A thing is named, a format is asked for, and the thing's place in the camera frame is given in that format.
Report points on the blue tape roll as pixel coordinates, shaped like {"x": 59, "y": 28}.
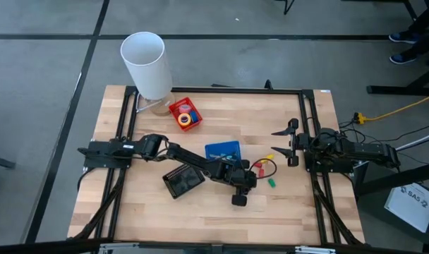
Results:
{"x": 194, "y": 116}

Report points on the black metal stand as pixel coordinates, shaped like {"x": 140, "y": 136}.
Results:
{"x": 394, "y": 178}
{"x": 394, "y": 90}

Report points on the white paper sign SA5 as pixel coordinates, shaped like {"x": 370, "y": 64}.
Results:
{"x": 412, "y": 208}

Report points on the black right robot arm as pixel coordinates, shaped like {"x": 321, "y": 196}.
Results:
{"x": 369, "y": 151}

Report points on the red plastic basket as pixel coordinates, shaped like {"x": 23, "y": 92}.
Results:
{"x": 174, "y": 106}

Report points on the dark grey staple remover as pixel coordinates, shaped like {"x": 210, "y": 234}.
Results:
{"x": 216, "y": 157}

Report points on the person's leg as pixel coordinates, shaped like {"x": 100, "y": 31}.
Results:
{"x": 426, "y": 19}
{"x": 428, "y": 46}

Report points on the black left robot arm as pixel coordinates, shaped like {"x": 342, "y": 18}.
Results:
{"x": 190, "y": 158}

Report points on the yellow mini stapler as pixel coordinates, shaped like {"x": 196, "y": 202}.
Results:
{"x": 270, "y": 156}

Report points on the teal staple remover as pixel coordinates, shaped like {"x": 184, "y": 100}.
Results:
{"x": 229, "y": 157}

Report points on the blue plastic basket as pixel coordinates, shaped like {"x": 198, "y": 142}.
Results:
{"x": 221, "y": 147}

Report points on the red small pieces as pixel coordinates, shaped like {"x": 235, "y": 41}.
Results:
{"x": 258, "y": 164}

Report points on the yellow tape roll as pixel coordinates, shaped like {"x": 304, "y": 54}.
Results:
{"x": 179, "y": 120}

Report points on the black crossbar with silver brackets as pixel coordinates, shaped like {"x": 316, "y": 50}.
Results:
{"x": 41, "y": 247}

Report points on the black plastic basket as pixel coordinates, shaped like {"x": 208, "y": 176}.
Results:
{"x": 182, "y": 181}

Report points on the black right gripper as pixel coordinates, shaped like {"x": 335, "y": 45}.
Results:
{"x": 294, "y": 144}

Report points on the green mini stapler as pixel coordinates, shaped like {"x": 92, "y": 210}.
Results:
{"x": 271, "y": 182}

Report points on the black tripod legs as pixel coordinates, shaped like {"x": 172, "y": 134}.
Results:
{"x": 285, "y": 8}

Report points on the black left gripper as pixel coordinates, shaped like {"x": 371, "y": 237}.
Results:
{"x": 244, "y": 181}

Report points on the pink tape roll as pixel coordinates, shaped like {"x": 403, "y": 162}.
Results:
{"x": 181, "y": 108}

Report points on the table lamp white cylinder shade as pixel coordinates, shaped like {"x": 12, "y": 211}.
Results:
{"x": 147, "y": 70}

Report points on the red mini stapler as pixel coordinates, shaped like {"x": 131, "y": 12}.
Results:
{"x": 261, "y": 173}

